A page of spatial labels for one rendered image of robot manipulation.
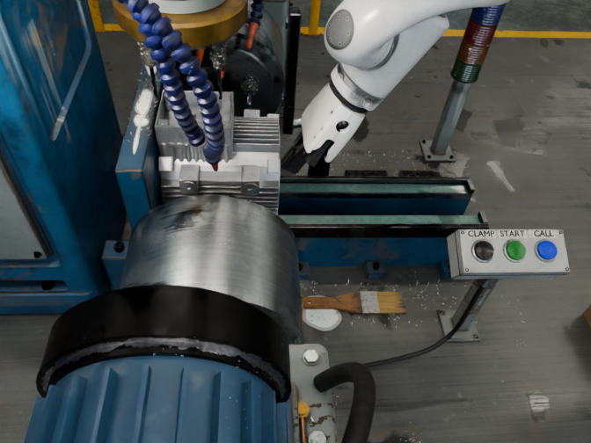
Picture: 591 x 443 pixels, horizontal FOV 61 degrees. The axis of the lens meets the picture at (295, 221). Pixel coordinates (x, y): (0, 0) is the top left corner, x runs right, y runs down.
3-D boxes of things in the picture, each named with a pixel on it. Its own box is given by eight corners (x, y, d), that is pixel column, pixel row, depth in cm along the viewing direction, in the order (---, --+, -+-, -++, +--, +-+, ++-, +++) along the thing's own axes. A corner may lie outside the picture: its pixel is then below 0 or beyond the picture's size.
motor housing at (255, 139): (168, 239, 92) (153, 163, 78) (179, 169, 105) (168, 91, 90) (277, 240, 94) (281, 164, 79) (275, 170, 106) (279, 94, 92)
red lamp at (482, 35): (467, 46, 106) (474, 25, 103) (460, 31, 110) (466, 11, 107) (494, 47, 107) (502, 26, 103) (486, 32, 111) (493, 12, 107)
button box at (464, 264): (450, 279, 80) (463, 273, 75) (445, 236, 82) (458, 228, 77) (552, 279, 81) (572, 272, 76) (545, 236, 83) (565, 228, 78)
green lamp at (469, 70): (455, 82, 113) (461, 64, 109) (448, 68, 117) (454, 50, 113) (480, 83, 113) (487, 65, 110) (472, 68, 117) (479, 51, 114)
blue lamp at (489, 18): (474, 25, 103) (482, 3, 99) (466, 11, 107) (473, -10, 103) (502, 26, 103) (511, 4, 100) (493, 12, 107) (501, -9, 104)
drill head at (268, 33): (167, 160, 107) (149, 54, 88) (185, 57, 134) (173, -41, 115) (284, 162, 109) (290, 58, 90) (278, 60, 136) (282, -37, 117)
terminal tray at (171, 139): (160, 162, 83) (153, 127, 78) (168, 122, 90) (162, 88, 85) (232, 163, 84) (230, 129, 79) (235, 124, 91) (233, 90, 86)
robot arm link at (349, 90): (391, 109, 71) (377, 124, 73) (381, 75, 77) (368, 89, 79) (345, 83, 68) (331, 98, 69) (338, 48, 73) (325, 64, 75)
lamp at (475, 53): (461, 64, 109) (467, 46, 106) (454, 50, 113) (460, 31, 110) (487, 65, 110) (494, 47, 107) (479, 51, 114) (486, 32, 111)
